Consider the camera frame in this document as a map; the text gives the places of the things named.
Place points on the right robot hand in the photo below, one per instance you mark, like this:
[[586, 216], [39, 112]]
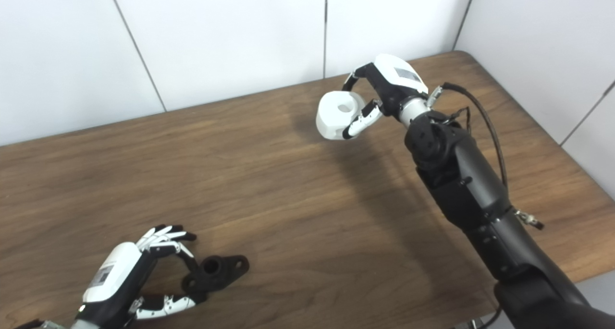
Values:
[[394, 81]]

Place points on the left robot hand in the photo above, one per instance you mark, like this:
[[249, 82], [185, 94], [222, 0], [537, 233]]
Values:
[[113, 278]]

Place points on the round white piece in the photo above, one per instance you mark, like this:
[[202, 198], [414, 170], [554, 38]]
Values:
[[336, 115]]

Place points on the black holder part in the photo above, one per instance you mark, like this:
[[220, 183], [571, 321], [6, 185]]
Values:
[[214, 271]]

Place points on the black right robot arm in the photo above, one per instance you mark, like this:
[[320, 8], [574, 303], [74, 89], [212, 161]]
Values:
[[471, 189]]

